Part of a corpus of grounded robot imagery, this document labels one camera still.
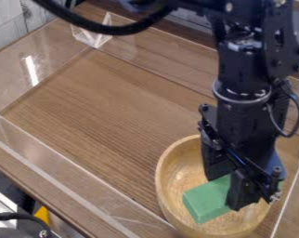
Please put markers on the yellow and black device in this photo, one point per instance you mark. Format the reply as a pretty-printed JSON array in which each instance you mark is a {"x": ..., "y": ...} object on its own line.
[{"x": 41, "y": 213}]

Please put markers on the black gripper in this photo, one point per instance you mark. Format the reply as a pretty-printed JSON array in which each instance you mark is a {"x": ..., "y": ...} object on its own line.
[{"x": 240, "y": 129}]

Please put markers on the brown wooden bowl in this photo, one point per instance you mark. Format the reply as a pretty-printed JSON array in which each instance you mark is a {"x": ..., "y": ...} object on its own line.
[{"x": 180, "y": 164}]

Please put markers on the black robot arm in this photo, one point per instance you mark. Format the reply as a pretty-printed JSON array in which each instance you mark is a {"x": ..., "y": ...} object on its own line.
[{"x": 257, "y": 48}]

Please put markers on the green rectangular block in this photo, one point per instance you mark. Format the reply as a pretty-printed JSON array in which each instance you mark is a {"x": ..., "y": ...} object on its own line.
[{"x": 204, "y": 198}]

